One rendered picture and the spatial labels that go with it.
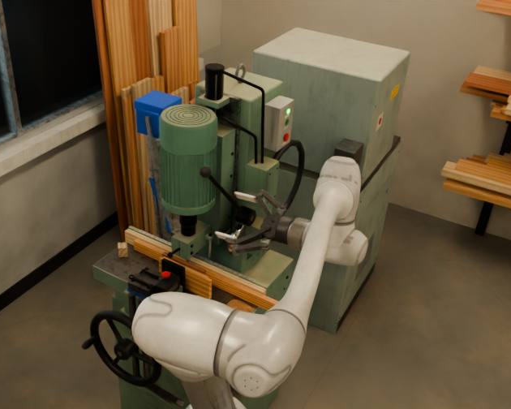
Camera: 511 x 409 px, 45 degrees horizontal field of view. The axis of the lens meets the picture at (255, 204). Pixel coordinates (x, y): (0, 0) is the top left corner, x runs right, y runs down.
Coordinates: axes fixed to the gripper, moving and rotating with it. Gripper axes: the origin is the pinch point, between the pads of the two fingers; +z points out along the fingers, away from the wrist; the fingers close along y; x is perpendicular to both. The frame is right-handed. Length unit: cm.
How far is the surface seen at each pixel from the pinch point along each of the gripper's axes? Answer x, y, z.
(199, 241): -26.9, -1.6, 20.7
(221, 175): -10.8, 16.9, 14.9
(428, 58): -152, 196, 5
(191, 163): 6.4, 10.2, 16.0
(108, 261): -29, -18, 53
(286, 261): -67, 14, 5
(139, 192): -125, 48, 129
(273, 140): -14.4, 35.7, 4.9
